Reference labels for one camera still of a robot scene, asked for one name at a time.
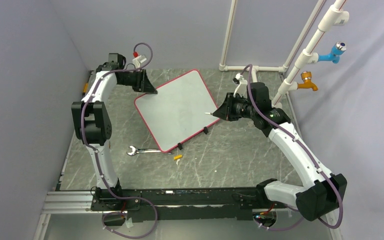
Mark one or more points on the yellow marker cap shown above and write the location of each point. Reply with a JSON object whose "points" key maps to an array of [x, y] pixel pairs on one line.
{"points": [[177, 157]]}

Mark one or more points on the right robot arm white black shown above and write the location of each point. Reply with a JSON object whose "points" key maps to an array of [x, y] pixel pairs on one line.
{"points": [[321, 191]]}

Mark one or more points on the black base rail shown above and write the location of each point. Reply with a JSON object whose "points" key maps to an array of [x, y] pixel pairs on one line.
{"points": [[240, 203]]}

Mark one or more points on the white pvc pipe frame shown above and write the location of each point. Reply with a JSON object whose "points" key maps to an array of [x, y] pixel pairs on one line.
{"points": [[334, 16]]}

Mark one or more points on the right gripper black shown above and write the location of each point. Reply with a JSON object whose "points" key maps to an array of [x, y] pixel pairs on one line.
{"points": [[226, 111]]}

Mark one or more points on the whiteboard with red rim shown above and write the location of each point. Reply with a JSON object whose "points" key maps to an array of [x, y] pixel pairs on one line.
{"points": [[177, 112]]}

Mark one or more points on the blue tap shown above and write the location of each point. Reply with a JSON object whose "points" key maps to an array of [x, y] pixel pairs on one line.
{"points": [[334, 56]]}

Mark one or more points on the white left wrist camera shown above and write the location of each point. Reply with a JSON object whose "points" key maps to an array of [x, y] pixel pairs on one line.
{"points": [[138, 60]]}

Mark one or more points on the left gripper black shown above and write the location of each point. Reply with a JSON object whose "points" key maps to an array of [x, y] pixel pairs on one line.
{"points": [[143, 84]]}

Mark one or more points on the silver combination wrench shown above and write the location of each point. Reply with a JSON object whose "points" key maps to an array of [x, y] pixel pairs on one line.
{"points": [[134, 150]]}

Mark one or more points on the orange tap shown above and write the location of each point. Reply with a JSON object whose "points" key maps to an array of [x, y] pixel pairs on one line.
{"points": [[306, 77]]}

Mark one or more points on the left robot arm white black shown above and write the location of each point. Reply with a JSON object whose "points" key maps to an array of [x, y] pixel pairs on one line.
{"points": [[92, 122]]}

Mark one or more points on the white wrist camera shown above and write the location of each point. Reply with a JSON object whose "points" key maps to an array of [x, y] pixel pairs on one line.
{"points": [[241, 85], [138, 60]]}

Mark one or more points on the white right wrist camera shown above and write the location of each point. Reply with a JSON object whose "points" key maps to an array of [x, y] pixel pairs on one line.
{"points": [[241, 85]]}

